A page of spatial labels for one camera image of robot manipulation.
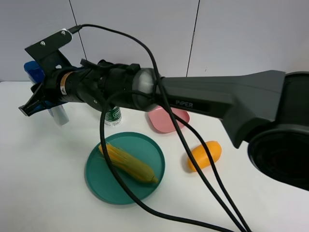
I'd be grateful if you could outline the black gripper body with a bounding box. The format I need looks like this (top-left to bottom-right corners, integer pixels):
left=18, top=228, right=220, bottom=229
left=31, top=65, right=87, bottom=108

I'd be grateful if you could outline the corn cob with husk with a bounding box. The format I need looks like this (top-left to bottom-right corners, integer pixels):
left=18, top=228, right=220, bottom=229
left=106, top=143, right=159, bottom=184

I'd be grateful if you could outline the white blue shampoo bottle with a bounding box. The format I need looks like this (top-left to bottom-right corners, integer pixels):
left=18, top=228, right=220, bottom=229
left=24, top=61, right=69, bottom=126

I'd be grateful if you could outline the clear plastic water bottle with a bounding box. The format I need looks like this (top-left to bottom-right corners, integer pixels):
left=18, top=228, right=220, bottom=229
left=105, top=106, right=122, bottom=126

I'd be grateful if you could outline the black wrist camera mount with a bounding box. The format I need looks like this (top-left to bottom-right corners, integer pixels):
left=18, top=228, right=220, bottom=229
left=25, top=29, right=72, bottom=73

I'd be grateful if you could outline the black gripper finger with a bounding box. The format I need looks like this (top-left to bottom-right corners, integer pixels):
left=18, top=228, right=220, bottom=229
left=18, top=90, right=46, bottom=116

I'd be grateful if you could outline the round green plate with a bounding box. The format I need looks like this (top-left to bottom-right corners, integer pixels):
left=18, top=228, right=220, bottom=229
left=84, top=132, right=165, bottom=205

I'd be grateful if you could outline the orange mango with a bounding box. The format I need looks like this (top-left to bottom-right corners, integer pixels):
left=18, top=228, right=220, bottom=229
left=187, top=141, right=222, bottom=172

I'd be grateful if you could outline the pink square plate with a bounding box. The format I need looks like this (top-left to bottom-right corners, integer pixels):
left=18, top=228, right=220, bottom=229
left=148, top=106, right=190, bottom=133

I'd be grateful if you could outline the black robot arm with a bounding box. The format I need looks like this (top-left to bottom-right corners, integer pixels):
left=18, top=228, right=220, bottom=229
left=20, top=60, right=309, bottom=190

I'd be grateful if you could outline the black cable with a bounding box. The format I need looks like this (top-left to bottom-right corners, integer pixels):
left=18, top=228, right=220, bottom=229
left=67, top=23, right=253, bottom=232
left=99, top=90, right=235, bottom=232

